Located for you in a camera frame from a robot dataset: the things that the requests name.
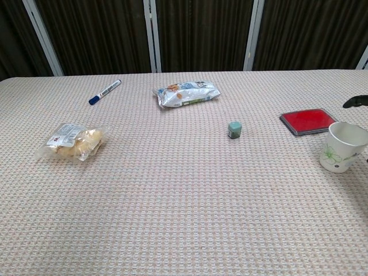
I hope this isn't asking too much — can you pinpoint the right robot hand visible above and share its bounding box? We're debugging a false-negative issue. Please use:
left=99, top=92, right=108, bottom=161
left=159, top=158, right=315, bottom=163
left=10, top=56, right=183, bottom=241
left=342, top=94, right=368, bottom=109

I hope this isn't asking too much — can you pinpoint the white paper cup green flower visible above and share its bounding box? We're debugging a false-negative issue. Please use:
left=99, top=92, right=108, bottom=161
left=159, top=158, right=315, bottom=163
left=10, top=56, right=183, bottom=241
left=319, top=121, right=368, bottom=174

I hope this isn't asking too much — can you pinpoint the red ink stamp pad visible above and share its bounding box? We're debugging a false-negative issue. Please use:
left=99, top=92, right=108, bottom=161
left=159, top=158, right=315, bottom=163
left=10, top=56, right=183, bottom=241
left=279, top=108, right=340, bottom=136

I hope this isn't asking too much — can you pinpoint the white printed snack bag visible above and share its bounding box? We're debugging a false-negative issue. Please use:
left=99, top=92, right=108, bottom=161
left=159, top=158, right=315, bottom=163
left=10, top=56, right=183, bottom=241
left=152, top=80, right=221, bottom=109

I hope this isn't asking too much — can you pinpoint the dark pleated curtain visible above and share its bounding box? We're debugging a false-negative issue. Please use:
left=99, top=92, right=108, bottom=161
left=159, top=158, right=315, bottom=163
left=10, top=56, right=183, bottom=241
left=0, top=0, right=368, bottom=82

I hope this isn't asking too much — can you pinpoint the beige woven tablecloth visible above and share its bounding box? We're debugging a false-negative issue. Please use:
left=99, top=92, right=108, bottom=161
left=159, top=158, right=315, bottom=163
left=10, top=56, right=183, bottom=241
left=0, top=68, right=368, bottom=276

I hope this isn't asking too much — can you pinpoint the blue capped whiteboard marker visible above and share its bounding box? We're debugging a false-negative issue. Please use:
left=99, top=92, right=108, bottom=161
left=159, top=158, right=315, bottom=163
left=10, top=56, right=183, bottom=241
left=88, top=79, right=122, bottom=106

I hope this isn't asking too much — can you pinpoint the clear bag of bread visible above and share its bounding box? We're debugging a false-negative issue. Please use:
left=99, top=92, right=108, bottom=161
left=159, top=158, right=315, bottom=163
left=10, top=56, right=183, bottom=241
left=34, top=122, right=112, bottom=162

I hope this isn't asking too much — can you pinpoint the white screen frame post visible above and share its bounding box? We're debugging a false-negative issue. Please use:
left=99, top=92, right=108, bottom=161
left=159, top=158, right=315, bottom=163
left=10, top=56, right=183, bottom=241
left=355, top=49, right=368, bottom=71
left=22, top=0, right=64, bottom=77
left=143, top=0, right=162, bottom=74
left=243, top=0, right=265, bottom=72

